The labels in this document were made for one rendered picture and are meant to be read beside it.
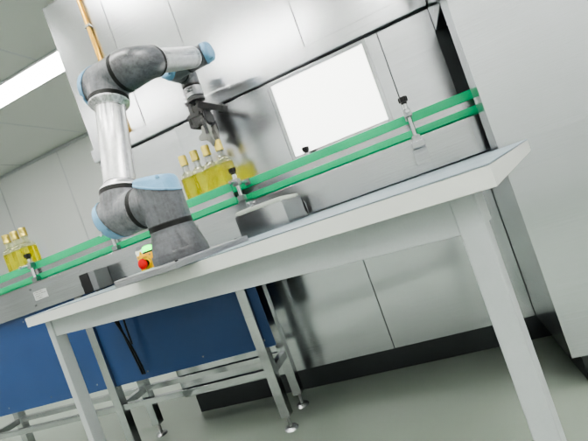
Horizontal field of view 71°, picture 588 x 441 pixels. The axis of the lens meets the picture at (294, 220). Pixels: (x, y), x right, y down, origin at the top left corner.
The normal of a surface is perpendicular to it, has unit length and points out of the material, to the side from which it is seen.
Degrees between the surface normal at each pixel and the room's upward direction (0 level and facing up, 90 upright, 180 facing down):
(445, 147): 90
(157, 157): 90
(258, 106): 90
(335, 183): 90
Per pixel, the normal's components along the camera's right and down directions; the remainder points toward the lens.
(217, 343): -0.28, 0.11
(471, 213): -0.53, 0.21
